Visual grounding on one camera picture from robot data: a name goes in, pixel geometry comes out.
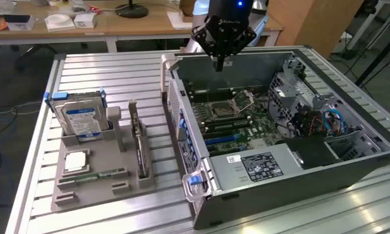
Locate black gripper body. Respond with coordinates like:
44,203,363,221
205,0,253,58

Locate graphics card with small fan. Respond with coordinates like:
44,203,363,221
129,98,149,180

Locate white papers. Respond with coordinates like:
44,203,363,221
167,11,193,30

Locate brown cardboard box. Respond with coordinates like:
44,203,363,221
178,0,195,17

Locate beige case corner fixture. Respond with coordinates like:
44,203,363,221
161,54,178,95

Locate wooden cabinet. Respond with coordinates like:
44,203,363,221
266,0,365,59

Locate wooden desk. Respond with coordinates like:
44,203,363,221
0,0,283,53

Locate silver CPU socket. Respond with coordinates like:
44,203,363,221
229,89,257,114

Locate perforated metal drive cage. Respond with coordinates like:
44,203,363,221
266,58,315,121

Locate white floor appliance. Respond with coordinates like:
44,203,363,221
330,31,354,54

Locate blue card retention latch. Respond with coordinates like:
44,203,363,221
177,109,201,169

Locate small white box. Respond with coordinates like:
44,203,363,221
73,13,97,29

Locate RAM stick with white label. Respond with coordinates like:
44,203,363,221
202,116,253,134

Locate green motherboard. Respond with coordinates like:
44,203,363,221
181,79,291,156

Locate black slanted pole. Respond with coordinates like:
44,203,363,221
354,2,390,86

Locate blue expansion slot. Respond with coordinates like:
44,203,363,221
203,135,242,146

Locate white square tray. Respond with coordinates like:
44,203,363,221
44,14,75,33

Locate hard disk with blue label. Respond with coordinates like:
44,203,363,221
44,89,109,142

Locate black chair base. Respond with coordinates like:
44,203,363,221
14,45,57,72

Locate silver disk bay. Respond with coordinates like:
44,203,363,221
323,130,383,161

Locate white box with black lid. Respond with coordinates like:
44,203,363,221
2,14,36,31

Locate grey power supply unit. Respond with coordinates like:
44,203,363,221
209,143,305,192

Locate beige parts rack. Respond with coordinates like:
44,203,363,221
50,106,157,212

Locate silver CPU chip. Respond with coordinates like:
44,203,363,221
64,152,87,172

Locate green RAM stick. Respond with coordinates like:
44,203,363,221
60,168,123,183

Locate black open PC case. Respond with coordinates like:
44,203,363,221
161,45,390,231

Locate black wire bundle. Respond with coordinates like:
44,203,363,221
290,109,326,137

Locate blue wire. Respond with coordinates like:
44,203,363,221
323,109,347,136

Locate blue floor cable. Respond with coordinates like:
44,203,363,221
0,107,16,210

